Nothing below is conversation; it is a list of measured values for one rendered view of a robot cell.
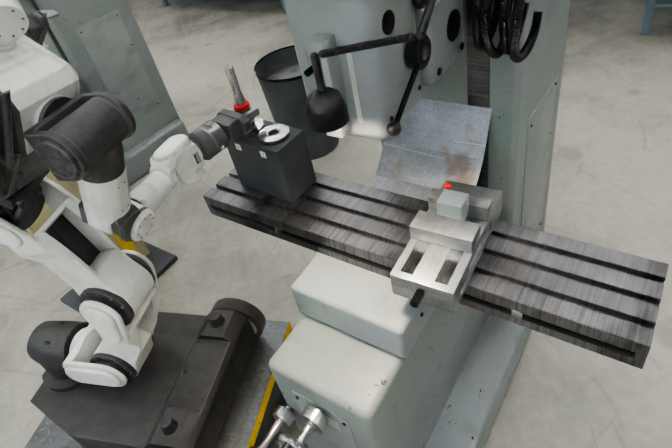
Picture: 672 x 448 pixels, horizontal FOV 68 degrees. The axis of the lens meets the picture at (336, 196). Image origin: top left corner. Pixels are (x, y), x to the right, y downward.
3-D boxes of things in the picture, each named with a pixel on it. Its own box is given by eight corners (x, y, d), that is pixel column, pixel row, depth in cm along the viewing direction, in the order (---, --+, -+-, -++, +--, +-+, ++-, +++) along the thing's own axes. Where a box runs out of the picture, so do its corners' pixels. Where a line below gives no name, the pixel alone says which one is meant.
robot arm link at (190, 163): (210, 129, 131) (177, 153, 125) (225, 163, 137) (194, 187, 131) (184, 123, 138) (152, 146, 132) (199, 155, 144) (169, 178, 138)
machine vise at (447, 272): (454, 314, 109) (453, 281, 102) (392, 293, 116) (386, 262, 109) (501, 210, 130) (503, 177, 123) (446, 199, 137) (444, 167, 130)
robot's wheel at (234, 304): (219, 339, 187) (200, 306, 175) (224, 328, 191) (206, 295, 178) (268, 344, 182) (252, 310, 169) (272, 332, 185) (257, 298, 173)
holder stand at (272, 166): (292, 204, 148) (275, 148, 135) (241, 185, 160) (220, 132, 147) (317, 180, 154) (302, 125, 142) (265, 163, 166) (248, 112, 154)
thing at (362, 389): (394, 514, 153) (366, 422, 115) (310, 461, 169) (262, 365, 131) (489, 315, 199) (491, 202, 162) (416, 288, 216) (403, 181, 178)
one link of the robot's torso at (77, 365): (76, 386, 157) (53, 363, 149) (110, 331, 171) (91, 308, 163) (131, 393, 151) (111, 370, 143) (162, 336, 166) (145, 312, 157)
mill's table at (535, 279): (641, 370, 100) (650, 348, 95) (210, 214, 164) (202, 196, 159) (660, 287, 114) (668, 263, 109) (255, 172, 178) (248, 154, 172)
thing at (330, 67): (342, 138, 104) (322, 42, 91) (326, 135, 106) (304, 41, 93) (352, 128, 106) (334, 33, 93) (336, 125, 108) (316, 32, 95)
